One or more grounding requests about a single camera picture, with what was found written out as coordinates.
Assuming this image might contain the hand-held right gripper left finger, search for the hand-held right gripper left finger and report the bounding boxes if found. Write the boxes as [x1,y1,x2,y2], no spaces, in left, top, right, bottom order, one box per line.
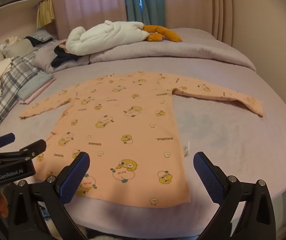
[8,151,91,240]

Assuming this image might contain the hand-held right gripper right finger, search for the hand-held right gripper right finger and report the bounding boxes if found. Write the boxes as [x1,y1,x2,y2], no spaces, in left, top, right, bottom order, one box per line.
[193,151,277,240]

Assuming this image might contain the orange cartoon print shirt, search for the orange cartoon print shirt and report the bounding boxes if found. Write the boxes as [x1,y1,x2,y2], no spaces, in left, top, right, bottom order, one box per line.
[19,71,264,208]

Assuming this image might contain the purple bed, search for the purple bed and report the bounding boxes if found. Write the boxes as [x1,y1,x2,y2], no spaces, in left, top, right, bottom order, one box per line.
[0,27,286,233]

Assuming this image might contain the folded pink cloth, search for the folded pink cloth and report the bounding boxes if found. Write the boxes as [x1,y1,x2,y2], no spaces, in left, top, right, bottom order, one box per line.
[20,77,57,105]

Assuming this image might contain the grey plaid cloth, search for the grey plaid cloth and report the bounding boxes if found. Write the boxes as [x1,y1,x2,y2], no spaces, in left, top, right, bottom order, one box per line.
[0,55,51,138]

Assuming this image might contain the folded grey-blue cloth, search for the folded grey-blue cloth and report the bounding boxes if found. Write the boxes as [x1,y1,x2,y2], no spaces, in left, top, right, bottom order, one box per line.
[18,72,55,100]

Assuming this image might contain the white cloth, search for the white cloth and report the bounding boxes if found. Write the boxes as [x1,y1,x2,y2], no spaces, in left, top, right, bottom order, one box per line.
[0,58,12,77]

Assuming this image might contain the grey-beige pillow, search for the grey-beige pillow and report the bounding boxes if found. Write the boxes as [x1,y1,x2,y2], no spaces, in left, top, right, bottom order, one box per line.
[1,38,37,58]

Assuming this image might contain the dark navy garment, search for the dark navy garment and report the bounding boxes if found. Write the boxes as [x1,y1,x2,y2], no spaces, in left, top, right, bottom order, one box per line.
[51,45,80,68]

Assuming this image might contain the blue striped pillow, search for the blue striped pillow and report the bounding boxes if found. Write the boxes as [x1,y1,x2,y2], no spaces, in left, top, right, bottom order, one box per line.
[25,29,54,47]

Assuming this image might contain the purple duvet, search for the purple duvet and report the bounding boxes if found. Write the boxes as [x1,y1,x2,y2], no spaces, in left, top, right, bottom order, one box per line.
[34,27,257,74]

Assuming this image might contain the white plush toy orange feet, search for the white plush toy orange feet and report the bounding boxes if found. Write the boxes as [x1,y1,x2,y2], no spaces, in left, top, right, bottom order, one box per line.
[66,20,183,55]

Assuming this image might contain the teal curtain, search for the teal curtain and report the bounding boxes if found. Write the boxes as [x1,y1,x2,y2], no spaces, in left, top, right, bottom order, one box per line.
[123,0,166,27]

